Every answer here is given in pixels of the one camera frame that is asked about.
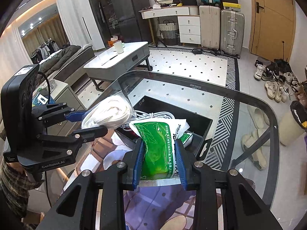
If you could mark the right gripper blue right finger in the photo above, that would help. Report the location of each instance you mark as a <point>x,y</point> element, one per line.
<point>182,162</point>

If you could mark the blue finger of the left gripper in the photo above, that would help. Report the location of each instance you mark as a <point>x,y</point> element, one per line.
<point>75,116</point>
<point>90,134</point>

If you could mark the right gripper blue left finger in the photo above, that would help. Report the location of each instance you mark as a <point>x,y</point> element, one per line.
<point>138,159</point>

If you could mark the small green medicine sachet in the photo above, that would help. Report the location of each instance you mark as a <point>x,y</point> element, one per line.
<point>159,160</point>

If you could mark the large green medicine bag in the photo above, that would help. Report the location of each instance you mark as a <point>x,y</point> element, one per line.
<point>186,138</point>

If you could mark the person's left hand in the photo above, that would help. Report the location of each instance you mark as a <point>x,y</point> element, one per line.
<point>15,169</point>

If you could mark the grey side cabinet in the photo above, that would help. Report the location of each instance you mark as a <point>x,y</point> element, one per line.
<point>60,92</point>

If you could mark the black cardboard storage box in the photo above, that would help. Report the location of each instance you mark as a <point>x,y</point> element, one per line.
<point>180,121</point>

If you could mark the grey sofa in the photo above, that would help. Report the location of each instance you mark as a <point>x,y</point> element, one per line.
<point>66,62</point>

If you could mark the anime print desk mat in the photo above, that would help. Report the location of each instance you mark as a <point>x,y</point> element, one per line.
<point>145,207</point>

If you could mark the grey white coffee table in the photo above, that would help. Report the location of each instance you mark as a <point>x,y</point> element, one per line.
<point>110,65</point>

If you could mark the white cup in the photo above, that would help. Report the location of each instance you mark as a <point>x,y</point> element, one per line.
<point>118,47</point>

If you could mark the beige slippers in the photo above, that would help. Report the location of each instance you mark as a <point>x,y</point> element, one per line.
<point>261,123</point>

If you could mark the black refrigerator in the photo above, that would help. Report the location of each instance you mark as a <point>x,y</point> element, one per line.
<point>132,26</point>

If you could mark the woven laundry basket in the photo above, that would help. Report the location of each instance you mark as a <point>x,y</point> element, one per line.
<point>169,32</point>

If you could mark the pile of shoes on floor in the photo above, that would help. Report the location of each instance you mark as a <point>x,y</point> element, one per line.
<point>280,82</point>

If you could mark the white drawer desk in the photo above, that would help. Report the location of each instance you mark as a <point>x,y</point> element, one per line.
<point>187,19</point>

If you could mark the silver aluminium suitcase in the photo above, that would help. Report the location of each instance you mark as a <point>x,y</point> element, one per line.
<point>232,32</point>

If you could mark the beige suitcase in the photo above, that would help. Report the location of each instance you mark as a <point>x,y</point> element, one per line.
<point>210,26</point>

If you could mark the wooden door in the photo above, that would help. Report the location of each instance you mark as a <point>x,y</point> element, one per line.
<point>273,29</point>

